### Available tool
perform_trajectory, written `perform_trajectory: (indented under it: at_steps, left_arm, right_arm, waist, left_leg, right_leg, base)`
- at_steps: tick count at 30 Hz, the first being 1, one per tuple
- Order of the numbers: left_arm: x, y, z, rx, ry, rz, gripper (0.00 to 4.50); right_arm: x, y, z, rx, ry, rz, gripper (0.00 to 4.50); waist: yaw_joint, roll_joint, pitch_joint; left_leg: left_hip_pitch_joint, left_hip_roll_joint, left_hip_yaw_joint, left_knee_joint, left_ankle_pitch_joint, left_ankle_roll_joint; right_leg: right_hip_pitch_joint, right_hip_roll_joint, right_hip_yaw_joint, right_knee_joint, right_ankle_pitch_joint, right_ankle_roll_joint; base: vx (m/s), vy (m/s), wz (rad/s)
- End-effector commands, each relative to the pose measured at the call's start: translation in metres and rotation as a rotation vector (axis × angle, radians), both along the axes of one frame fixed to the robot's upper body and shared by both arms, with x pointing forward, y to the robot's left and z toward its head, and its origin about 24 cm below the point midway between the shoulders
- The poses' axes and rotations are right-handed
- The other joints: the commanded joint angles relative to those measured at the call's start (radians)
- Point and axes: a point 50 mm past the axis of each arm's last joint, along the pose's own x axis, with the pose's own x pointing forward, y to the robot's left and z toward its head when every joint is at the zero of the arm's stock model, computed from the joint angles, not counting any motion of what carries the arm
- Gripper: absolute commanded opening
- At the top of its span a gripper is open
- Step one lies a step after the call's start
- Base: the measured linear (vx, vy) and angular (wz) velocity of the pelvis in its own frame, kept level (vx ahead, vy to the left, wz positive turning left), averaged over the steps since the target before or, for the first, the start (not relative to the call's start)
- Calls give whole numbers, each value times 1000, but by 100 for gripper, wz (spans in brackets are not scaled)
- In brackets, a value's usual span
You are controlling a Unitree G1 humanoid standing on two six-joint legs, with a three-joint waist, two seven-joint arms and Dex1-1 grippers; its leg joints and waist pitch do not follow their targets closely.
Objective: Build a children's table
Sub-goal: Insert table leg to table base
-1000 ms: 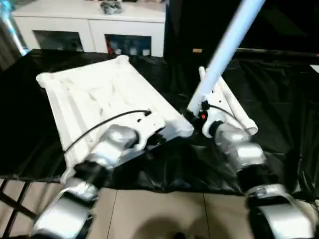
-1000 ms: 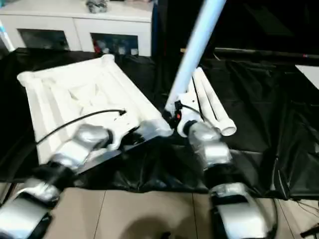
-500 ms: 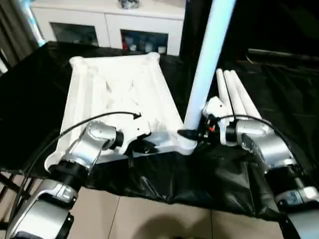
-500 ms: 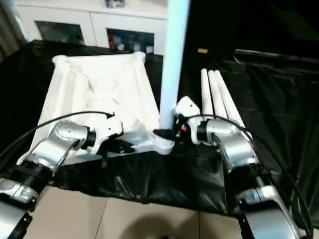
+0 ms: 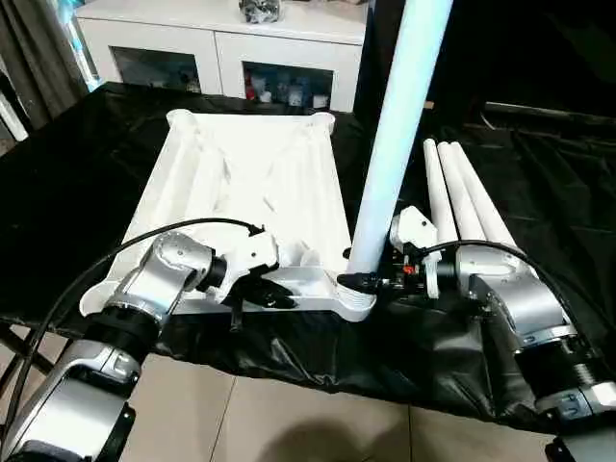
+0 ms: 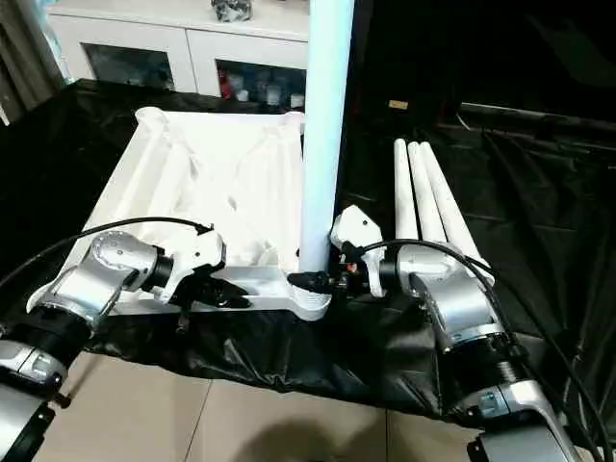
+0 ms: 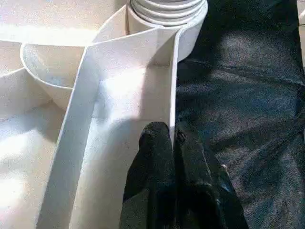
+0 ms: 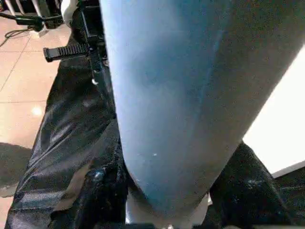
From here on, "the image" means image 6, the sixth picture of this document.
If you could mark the white plastic table leg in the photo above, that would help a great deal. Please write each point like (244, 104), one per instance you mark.
(403, 192)
(426, 192)
(447, 192)
(327, 120)

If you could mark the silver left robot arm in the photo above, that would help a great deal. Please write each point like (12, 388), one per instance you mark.
(110, 260)

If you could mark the small tan label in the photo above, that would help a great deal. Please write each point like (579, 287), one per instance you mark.
(397, 104)

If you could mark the black glossy mat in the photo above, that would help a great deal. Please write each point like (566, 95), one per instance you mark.
(553, 216)

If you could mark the white cabinet with glass doors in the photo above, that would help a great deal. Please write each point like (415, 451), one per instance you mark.
(192, 43)

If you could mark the long black bar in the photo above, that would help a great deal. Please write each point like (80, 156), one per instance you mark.
(539, 113)

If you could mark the dark object on cabinet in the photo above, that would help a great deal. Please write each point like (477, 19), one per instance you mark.
(231, 10)

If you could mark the grey curtain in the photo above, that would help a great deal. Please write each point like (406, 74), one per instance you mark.
(21, 53)

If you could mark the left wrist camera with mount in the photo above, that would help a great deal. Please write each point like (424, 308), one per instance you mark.
(202, 255)

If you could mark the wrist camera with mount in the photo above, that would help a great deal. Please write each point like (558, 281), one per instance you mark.
(202, 255)
(356, 226)

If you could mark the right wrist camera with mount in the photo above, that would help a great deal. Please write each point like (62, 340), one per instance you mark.
(356, 226)

